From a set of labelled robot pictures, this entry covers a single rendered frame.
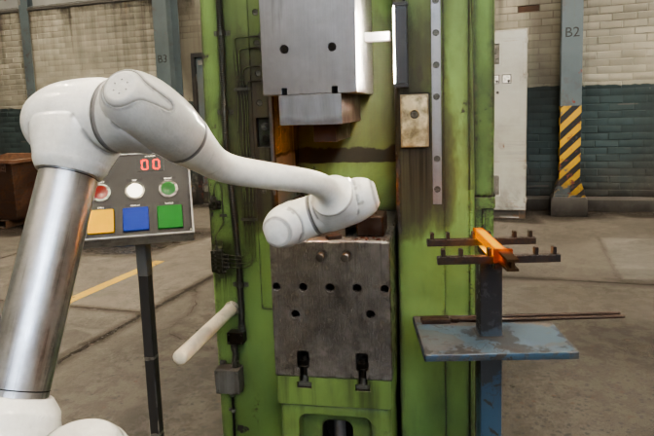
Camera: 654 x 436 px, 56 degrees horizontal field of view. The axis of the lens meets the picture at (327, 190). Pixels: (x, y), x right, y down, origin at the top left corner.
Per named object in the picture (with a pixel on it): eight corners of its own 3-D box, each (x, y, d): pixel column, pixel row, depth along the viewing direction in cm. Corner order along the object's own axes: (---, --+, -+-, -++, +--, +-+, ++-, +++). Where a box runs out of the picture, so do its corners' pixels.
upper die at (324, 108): (342, 124, 189) (341, 92, 188) (279, 126, 193) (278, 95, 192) (360, 120, 230) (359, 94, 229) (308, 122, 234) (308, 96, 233)
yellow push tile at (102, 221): (114, 231, 182) (113, 208, 184) (87, 234, 180) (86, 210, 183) (115, 233, 183) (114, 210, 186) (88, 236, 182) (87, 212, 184)
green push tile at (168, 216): (183, 226, 187) (181, 203, 189) (158, 228, 185) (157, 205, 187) (183, 228, 188) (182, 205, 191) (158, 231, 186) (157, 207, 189)
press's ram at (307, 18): (384, 90, 186) (381, -47, 180) (263, 95, 193) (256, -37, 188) (396, 93, 226) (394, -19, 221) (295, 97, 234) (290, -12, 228)
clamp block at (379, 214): (383, 236, 192) (382, 216, 191) (356, 236, 193) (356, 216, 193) (387, 229, 203) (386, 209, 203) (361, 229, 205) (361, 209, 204)
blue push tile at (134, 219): (149, 229, 184) (148, 205, 187) (123, 231, 182) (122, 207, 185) (150, 231, 186) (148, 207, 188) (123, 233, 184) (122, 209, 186)
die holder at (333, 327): (392, 381, 192) (389, 240, 186) (274, 375, 199) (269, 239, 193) (404, 319, 246) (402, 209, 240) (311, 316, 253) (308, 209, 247)
